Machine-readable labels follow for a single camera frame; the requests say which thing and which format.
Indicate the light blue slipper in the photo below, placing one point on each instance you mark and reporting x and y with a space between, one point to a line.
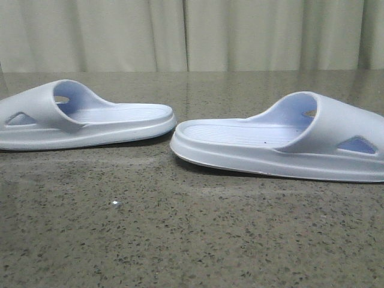
67 114
303 135

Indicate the pale green curtain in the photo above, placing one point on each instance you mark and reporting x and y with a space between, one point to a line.
67 36

